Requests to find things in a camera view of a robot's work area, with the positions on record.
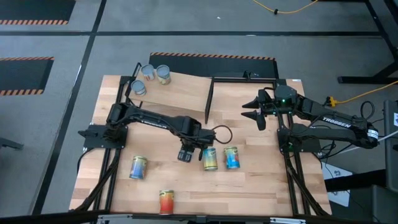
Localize dark grey box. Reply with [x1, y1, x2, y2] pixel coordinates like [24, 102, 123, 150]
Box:
[348, 185, 398, 224]

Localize white label oranges can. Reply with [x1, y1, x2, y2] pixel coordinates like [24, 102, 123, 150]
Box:
[130, 79, 147, 97]

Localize black metal shelf leg frame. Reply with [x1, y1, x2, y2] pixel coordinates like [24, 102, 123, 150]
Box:
[123, 62, 143, 106]
[204, 77, 216, 125]

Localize chicken soup can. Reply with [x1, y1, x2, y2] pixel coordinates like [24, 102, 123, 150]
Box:
[159, 189, 175, 216]

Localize yellow extension cable with plug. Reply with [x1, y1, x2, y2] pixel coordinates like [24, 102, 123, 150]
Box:
[325, 80, 398, 106]

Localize wide hazard-striped black mat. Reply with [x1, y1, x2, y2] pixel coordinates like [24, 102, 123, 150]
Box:
[148, 52, 280, 79]

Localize yellow green label can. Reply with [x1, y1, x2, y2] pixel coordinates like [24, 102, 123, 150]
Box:
[203, 147, 219, 172]

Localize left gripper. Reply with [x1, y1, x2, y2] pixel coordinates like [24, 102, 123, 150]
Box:
[177, 129, 216, 163]

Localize green magenta label can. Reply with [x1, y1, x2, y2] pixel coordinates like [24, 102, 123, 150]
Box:
[155, 64, 172, 85]

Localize black front crossbar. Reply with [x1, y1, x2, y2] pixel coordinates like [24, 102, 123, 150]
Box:
[0, 210, 343, 224]

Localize peaches can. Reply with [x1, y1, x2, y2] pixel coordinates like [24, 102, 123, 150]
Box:
[129, 155, 148, 180]

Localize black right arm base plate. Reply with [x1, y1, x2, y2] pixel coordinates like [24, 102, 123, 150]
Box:
[277, 123, 322, 154]

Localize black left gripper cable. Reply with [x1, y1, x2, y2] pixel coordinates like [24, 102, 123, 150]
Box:
[213, 124, 233, 145]

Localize white paper sheet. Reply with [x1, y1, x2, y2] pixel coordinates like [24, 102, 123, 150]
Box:
[321, 161, 352, 208]

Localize wooden shelf board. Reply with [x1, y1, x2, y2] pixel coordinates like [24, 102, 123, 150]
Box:
[128, 68, 214, 113]

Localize black aluminium table frame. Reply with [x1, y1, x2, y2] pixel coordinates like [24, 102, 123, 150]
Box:
[70, 74, 332, 218]

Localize white cable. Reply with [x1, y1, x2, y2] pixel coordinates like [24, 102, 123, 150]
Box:
[323, 129, 398, 156]

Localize dark furniture foot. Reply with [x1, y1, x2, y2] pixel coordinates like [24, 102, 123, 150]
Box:
[0, 136, 24, 151]

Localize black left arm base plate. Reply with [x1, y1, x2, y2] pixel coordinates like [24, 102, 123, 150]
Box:
[83, 123, 129, 149]

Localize yellow floor cable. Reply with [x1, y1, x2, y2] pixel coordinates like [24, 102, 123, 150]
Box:
[251, 0, 320, 15]

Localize black desk leg frame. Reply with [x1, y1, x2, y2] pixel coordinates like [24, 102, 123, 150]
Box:
[337, 0, 398, 85]

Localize white red label can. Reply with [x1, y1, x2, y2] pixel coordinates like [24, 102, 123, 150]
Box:
[141, 63, 156, 82]

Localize black beam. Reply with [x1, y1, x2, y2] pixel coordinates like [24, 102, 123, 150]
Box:
[324, 169, 387, 193]

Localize blue tomato can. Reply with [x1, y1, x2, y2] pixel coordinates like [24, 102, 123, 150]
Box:
[223, 146, 241, 170]

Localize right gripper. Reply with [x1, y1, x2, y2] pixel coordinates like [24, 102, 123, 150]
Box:
[241, 88, 278, 132]

